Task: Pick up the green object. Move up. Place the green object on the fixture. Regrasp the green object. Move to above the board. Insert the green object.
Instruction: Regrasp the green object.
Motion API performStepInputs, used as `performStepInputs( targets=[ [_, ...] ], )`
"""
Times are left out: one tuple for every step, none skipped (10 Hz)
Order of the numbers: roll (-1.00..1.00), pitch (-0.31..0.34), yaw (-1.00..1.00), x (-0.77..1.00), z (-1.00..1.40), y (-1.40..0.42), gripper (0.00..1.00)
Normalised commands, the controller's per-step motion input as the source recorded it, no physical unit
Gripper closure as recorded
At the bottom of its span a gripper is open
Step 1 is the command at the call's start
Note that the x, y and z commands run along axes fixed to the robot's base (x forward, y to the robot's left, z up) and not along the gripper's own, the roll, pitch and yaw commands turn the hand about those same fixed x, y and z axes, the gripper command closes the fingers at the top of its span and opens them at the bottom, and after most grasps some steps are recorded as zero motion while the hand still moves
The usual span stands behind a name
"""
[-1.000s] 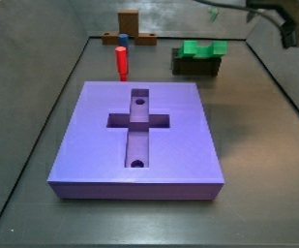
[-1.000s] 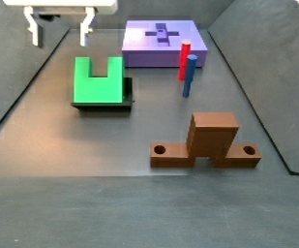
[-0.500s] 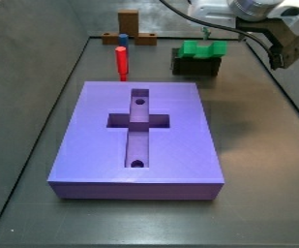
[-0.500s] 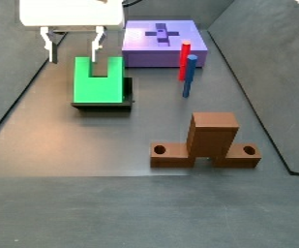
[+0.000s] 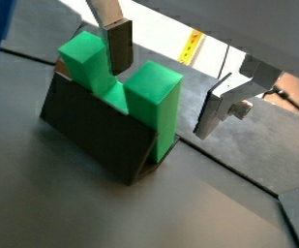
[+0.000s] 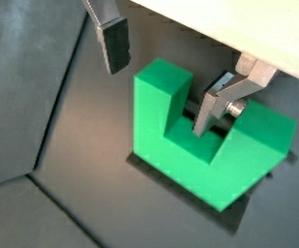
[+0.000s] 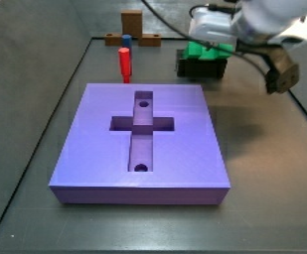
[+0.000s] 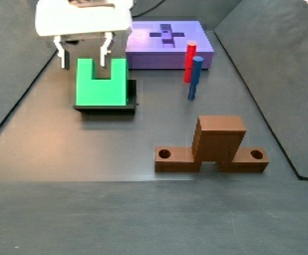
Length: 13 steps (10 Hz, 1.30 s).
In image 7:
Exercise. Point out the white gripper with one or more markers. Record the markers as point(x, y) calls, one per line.
point(210, 24)

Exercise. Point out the green U-shaped block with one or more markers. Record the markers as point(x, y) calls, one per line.
point(197, 52)

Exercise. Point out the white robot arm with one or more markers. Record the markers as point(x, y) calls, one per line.
point(255, 22)

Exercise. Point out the purple board with cross slot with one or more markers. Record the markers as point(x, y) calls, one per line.
point(141, 148)

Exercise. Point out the brown T-shaped block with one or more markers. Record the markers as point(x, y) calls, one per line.
point(131, 27)

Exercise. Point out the blue peg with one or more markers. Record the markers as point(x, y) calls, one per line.
point(126, 41)

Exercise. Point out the red peg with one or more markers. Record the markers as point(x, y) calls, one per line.
point(123, 56)

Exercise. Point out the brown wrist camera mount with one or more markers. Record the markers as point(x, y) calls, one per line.
point(283, 73)

